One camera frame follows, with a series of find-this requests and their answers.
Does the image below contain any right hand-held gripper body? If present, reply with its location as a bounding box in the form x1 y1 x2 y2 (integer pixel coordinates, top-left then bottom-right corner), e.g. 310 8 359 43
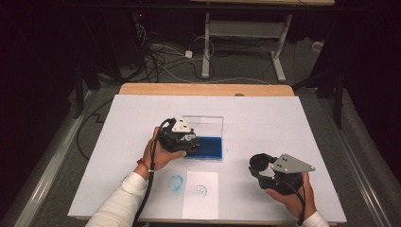
258 153 316 196

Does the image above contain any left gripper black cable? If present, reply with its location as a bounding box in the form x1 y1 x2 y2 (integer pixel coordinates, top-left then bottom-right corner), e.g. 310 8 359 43
131 117 176 227

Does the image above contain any black floor cable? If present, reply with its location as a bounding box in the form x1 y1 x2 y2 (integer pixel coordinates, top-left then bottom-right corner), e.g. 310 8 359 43
76 98 113 160

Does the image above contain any blue ink pad clear case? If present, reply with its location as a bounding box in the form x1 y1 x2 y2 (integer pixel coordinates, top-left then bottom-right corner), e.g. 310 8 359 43
182 114 225 163

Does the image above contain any black metal stand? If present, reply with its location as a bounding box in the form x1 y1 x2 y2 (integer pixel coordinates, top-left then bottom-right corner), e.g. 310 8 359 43
74 62 87 120

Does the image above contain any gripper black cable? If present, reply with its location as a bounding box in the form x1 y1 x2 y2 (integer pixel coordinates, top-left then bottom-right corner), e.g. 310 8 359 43
131 117 176 227
283 179 307 227

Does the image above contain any aluminium floor rail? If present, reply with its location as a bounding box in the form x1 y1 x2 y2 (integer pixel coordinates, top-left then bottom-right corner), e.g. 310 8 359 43
13 91 96 227
318 97 392 227

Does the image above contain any tangle of floor cables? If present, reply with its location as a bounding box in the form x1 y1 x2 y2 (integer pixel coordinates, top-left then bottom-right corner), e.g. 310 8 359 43
131 18 217 84

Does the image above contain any person's left hand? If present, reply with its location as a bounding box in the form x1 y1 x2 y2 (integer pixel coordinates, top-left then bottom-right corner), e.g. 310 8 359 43
141 126 187 173

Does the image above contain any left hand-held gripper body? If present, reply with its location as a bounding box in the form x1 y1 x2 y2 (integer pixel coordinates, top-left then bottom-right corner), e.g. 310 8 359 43
157 115 192 154

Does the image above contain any white table cover sheet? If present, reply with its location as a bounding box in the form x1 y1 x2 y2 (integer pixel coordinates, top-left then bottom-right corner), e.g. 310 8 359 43
67 94 348 225

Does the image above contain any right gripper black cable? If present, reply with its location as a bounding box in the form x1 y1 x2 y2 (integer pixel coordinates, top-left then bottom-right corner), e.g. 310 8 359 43
283 179 307 227

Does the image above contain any desk with white frame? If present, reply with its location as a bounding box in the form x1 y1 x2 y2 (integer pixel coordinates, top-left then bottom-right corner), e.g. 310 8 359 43
190 0 335 83

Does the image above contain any person's right hand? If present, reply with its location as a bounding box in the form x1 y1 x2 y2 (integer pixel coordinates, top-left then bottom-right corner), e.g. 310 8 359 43
265 171 317 218

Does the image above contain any white paper sheet with circle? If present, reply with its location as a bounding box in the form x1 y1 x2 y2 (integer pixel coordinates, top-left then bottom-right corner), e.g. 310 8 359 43
182 170 219 220

